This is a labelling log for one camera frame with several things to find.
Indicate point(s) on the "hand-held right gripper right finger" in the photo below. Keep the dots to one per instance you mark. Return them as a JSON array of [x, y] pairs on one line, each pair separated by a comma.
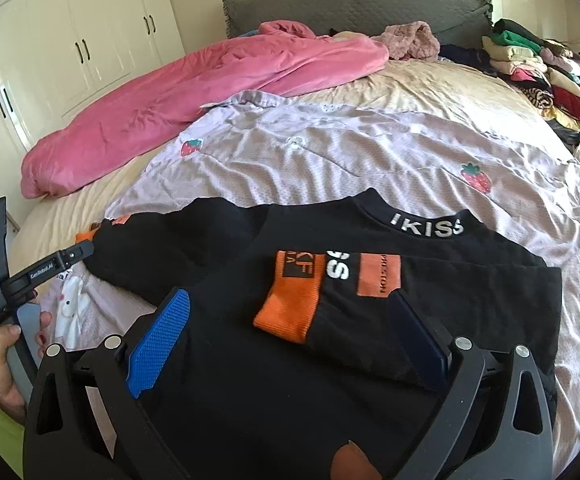
[[427, 350]]

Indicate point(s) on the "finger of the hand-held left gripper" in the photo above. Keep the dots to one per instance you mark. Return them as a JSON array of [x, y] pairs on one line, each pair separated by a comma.
[[77, 251]]

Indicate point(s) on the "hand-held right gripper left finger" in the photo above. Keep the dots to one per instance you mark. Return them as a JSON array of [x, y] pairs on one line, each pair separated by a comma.
[[162, 332]]

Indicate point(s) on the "black sweater with orange patches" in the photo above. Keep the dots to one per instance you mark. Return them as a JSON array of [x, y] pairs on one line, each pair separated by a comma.
[[250, 360]]

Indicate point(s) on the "pile of folded clothes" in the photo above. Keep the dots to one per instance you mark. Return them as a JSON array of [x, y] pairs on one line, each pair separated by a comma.
[[545, 75]]

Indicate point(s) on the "pink quilt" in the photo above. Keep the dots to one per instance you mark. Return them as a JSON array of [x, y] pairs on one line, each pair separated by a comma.
[[180, 85]]

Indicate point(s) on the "lilac strawberry print blanket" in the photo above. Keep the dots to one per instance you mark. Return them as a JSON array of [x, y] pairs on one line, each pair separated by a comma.
[[330, 160]]

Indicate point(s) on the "white wardrobe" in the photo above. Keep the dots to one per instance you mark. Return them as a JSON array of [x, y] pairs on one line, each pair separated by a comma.
[[85, 25]]

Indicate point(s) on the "bed with beige sheet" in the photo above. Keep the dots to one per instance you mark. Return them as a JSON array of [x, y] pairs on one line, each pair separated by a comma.
[[445, 85]]

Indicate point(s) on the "dark navy garment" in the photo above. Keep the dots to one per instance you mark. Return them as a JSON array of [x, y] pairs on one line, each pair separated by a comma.
[[462, 55]]

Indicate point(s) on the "pink fluffy garment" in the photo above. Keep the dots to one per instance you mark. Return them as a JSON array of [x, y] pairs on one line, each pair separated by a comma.
[[410, 40]]

